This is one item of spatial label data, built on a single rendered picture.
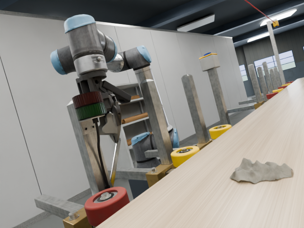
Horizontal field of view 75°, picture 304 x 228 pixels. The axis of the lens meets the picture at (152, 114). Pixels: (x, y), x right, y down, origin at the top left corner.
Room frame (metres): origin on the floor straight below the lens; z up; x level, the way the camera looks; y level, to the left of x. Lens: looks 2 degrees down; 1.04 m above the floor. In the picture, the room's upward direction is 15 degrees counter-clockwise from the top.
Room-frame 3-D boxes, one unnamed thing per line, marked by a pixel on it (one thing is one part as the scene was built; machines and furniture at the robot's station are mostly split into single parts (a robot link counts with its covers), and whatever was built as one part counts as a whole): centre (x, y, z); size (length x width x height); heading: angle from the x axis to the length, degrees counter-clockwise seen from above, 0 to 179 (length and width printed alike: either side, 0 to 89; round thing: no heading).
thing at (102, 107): (0.42, 0.12, 1.07); 0.06 x 0.06 x 0.02
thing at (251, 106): (1.59, -0.75, 0.83); 0.43 x 0.03 x 0.04; 48
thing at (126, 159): (3.59, 0.36, 0.78); 0.90 x 0.45 x 1.55; 133
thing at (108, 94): (0.59, 0.14, 1.12); 0.09 x 0.08 x 0.12; 138
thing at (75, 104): (0.42, 0.12, 1.09); 0.06 x 0.06 x 0.02
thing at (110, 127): (0.58, 0.13, 1.02); 0.06 x 0.03 x 0.09; 138
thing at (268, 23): (2.51, -1.76, 1.20); 0.11 x 0.09 x 1.00; 48
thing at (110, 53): (0.71, 0.12, 1.29); 0.12 x 0.12 x 0.09; 78
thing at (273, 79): (2.11, -1.36, 0.86); 0.03 x 0.03 x 0.48; 48
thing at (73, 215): (0.39, 0.21, 0.88); 0.02 x 0.02 x 0.01
